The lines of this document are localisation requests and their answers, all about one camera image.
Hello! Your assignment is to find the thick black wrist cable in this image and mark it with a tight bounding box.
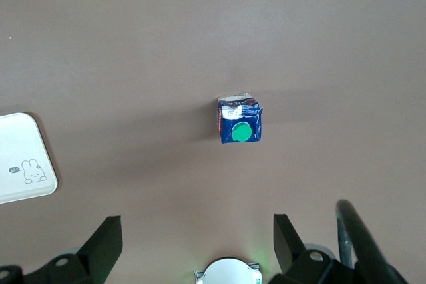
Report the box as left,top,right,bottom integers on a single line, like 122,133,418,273
335,199,410,284

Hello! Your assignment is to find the white rabbit print tray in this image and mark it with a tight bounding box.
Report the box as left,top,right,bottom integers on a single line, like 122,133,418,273
0,112,59,205

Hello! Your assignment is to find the blue milk carton green cap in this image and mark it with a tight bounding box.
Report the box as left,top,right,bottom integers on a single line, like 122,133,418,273
215,92,265,145

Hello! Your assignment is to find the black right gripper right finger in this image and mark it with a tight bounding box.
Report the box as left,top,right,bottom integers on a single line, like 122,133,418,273
271,213,353,284

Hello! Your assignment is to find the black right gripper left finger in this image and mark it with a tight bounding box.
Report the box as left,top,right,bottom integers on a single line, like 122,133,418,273
39,215,124,284

